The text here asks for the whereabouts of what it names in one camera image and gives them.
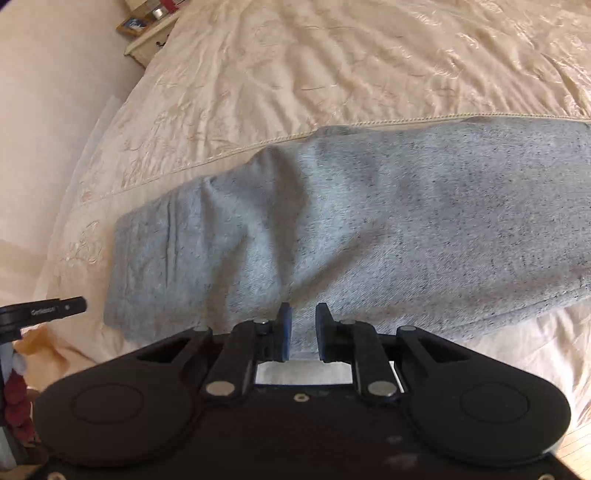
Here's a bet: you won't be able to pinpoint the cream left nightstand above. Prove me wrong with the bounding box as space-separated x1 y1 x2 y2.
124 10 182 68

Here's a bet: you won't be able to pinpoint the cream embroidered bedspread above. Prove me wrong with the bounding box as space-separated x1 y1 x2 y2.
20 1 590 390

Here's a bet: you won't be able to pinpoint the wooden picture frame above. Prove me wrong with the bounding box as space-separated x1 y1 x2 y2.
116 16 152 38

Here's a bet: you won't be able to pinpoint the grey sweatpants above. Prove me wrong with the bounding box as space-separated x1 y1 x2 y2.
103 118 590 356

